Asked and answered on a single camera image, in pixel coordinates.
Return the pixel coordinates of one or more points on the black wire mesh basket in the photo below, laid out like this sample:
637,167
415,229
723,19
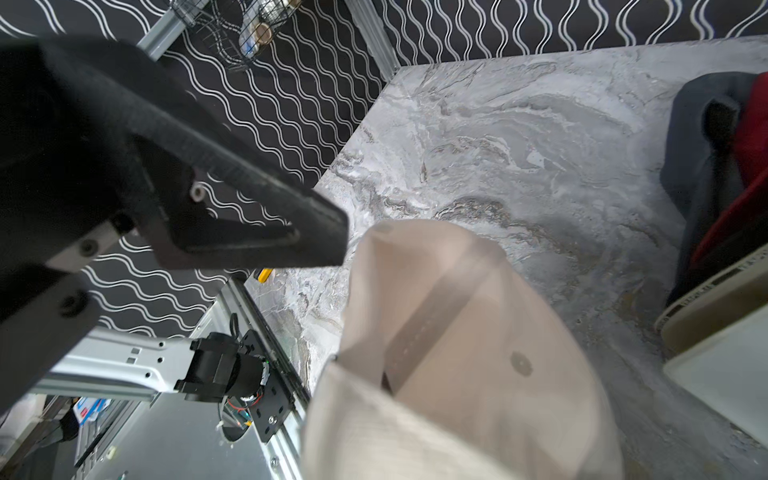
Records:
214,26

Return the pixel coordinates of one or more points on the beige cap with black lettering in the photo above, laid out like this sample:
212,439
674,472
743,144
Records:
720,301

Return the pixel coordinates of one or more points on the white item in black basket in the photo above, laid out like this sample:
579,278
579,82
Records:
261,19

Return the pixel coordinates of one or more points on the aluminium corner frame post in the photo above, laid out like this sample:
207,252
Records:
371,27

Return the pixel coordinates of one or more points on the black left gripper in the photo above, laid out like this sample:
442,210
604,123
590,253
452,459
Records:
92,129

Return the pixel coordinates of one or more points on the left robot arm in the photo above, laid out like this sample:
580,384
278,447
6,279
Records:
109,363

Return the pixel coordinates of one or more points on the cream baseball cap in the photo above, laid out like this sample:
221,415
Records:
451,366

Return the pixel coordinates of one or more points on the white baseball cap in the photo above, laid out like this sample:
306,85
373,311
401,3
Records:
728,372

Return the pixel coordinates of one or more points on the yellow black utility knife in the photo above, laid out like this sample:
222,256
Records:
263,275

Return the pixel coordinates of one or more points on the dark grey cap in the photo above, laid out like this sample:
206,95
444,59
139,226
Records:
696,174

